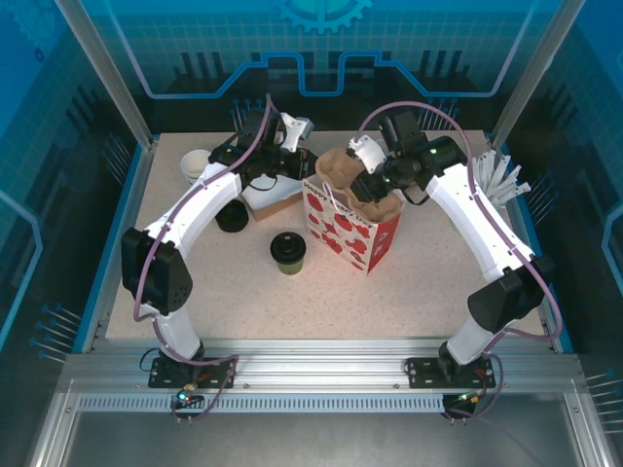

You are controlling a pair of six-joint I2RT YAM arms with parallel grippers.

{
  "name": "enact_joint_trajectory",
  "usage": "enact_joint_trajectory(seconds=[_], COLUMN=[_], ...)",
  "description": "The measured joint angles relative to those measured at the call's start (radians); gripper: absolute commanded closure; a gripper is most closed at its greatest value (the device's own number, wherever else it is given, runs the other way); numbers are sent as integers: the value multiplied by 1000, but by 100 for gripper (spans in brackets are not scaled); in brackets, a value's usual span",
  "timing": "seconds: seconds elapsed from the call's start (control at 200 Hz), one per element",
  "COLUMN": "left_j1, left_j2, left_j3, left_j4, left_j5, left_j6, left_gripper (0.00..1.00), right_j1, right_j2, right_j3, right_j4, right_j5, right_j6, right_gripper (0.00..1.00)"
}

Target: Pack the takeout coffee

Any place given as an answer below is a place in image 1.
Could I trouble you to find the brown pulp cup carrier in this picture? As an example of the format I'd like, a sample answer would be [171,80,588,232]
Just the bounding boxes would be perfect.
[315,148,406,226]

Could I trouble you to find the red white paper gift bag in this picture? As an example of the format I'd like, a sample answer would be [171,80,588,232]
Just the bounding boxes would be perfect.
[301,177,405,277]

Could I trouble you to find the black coffee cup lid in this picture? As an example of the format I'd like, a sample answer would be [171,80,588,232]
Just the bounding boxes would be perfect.
[270,232,307,267]

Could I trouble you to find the white paper napkin stack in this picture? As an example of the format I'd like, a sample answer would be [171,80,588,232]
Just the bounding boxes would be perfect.
[241,177,303,210]

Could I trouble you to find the brown cardboard box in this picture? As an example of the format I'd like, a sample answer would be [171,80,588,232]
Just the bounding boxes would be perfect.
[241,187,306,223]

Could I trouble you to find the paper cup stack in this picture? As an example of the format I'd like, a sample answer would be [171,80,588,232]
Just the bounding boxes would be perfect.
[180,149,213,187]

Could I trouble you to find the blue table side trim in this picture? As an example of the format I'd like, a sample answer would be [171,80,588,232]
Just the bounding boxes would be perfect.
[72,140,157,354]
[486,130,578,354]

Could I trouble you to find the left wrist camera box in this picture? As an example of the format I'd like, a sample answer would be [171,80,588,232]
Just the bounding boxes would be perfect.
[276,112,312,152]

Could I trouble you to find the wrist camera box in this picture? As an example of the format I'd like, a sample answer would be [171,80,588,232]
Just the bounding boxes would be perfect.
[276,112,312,152]
[346,135,390,174]

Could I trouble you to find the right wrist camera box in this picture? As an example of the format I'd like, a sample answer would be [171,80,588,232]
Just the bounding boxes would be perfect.
[346,135,390,174]

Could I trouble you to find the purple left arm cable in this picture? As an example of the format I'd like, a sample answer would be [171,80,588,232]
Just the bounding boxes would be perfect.
[131,93,274,425]

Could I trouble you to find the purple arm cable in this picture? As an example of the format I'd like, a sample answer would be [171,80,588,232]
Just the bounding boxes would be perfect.
[131,93,274,425]
[357,99,564,424]

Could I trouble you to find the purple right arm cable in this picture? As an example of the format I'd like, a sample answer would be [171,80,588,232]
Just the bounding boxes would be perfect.
[357,99,564,424]

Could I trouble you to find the aluminium frame post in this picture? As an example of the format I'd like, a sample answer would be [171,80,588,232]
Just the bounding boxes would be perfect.
[54,0,160,150]
[490,0,588,147]

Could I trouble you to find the aluminium frame rail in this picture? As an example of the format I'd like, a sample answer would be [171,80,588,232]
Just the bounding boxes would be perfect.
[62,338,585,393]

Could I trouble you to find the slotted grey cable duct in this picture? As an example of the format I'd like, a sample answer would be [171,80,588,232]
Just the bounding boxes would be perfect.
[75,394,447,414]

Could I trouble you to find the steel base plate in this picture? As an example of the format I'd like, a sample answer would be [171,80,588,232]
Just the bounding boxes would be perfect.
[46,408,607,467]

